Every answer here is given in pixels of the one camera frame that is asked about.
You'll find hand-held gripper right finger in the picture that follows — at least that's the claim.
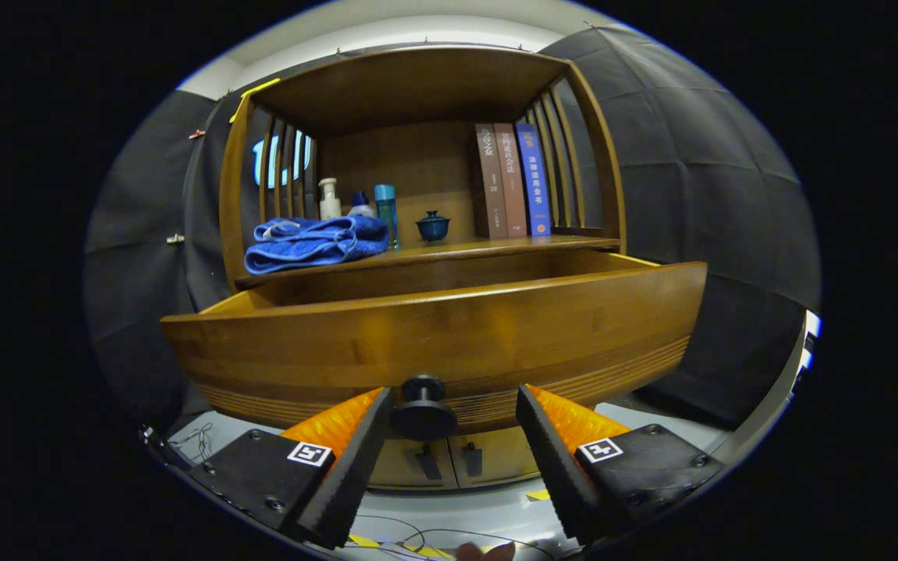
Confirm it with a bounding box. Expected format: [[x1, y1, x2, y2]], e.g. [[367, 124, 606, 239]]
[[516, 384, 724, 546]]

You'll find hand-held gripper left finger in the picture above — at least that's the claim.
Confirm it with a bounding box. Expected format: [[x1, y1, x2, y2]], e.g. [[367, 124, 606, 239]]
[[145, 387, 395, 550]]

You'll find wooden drawer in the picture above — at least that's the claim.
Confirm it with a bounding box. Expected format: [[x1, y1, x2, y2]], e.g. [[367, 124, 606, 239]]
[[159, 248, 709, 441]]

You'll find wooden cabinet door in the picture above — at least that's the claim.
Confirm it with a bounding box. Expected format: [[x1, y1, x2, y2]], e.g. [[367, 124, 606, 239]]
[[371, 438, 458, 490], [449, 427, 541, 488]]

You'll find wooden countertop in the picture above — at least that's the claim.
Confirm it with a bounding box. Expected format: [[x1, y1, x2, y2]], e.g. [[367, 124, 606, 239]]
[[235, 234, 621, 285]]

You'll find wooden cabinet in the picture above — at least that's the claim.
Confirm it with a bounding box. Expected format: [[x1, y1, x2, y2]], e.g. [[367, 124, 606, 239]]
[[217, 45, 628, 492]]

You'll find blue folded towel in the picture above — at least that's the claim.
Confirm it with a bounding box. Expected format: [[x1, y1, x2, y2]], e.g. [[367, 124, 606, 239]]
[[244, 215, 390, 275]]

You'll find dark blue lidded teacup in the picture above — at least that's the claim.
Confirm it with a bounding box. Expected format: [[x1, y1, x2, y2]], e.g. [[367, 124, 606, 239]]
[[416, 210, 451, 242]]

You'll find teal tumbler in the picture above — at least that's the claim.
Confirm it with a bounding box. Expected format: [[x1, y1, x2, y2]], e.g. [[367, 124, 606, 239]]
[[374, 184, 400, 250]]

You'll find white pump bottle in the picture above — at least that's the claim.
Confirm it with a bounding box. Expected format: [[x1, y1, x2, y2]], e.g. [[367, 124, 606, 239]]
[[318, 178, 342, 221]]

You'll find blue book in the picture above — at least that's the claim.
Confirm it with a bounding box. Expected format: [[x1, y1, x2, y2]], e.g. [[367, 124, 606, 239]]
[[514, 122, 552, 237]]

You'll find reddish brown book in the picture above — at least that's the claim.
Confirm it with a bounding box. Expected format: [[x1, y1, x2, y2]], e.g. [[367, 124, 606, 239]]
[[493, 123, 529, 238]]

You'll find dark brown book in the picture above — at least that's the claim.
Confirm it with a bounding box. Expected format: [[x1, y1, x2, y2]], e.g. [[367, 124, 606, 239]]
[[474, 123, 509, 240]]

